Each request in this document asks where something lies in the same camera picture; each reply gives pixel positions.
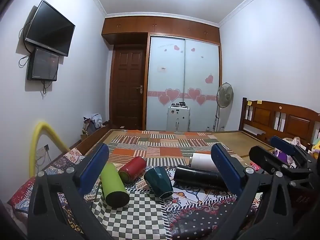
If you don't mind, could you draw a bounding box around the green checkered cloth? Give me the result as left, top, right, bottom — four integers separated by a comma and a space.
91, 187, 171, 240

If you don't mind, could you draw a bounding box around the white appliance by wardrobe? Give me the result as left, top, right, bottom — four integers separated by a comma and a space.
166, 104, 192, 132

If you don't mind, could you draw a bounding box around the brown wooden door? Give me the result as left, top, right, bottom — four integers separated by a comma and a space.
109, 44, 148, 130

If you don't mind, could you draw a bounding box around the white standing fan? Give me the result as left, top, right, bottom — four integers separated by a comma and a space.
212, 82, 234, 132

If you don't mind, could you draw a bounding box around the black cup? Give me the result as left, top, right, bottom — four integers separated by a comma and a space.
173, 165, 227, 190

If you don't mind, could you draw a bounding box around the yellow foam tube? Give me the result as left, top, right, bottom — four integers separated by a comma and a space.
29, 121, 71, 178

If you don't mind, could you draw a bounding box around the wooden bed headboard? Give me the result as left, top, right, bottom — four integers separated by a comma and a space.
239, 97, 320, 153

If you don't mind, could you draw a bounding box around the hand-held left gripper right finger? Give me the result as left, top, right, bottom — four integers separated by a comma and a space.
211, 143, 304, 240

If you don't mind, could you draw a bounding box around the wall-mounted black television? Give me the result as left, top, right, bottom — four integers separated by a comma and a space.
24, 0, 76, 57

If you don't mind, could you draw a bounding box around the striped patchwork blanket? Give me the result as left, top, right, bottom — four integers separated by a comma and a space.
106, 129, 245, 167

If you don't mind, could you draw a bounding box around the wooden bed side rail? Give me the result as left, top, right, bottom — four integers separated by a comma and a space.
60, 121, 118, 156

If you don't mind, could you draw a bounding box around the pile of clothes and bags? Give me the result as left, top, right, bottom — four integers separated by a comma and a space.
81, 112, 103, 137

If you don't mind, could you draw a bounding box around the white cup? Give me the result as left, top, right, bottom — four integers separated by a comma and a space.
190, 152, 220, 173

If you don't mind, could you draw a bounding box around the small black wall monitor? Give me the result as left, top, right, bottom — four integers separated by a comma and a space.
27, 47, 60, 82

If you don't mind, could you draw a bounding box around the dark teal faceted cup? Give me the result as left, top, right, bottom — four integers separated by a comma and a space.
144, 166, 174, 199

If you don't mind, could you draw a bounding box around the dark floral printed cloth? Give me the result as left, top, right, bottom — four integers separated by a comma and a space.
7, 147, 262, 240

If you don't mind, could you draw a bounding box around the red cup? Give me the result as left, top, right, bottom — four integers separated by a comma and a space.
118, 156, 147, 183

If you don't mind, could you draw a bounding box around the yellow plush toy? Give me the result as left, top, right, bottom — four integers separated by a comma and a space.
311, 140, 320, 159

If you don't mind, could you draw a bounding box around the purple and pink cloth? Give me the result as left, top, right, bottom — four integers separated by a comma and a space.
272, 137, 302, 166

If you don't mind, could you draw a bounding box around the green cup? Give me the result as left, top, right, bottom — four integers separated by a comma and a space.
99, 162, 130, 208

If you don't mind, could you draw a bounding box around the wooden wardrobe with sliding doors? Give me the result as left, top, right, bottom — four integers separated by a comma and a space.
101, 16, 223, 132

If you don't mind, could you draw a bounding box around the white wall socket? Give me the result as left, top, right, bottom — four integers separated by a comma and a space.
36, 144, 51, 156

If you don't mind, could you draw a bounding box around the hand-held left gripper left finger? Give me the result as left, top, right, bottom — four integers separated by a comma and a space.
27, 143, 113, 240

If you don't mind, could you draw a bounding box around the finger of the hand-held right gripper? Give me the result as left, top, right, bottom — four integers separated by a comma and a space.
249, 146, 291, 176
270, 135, 313, 163

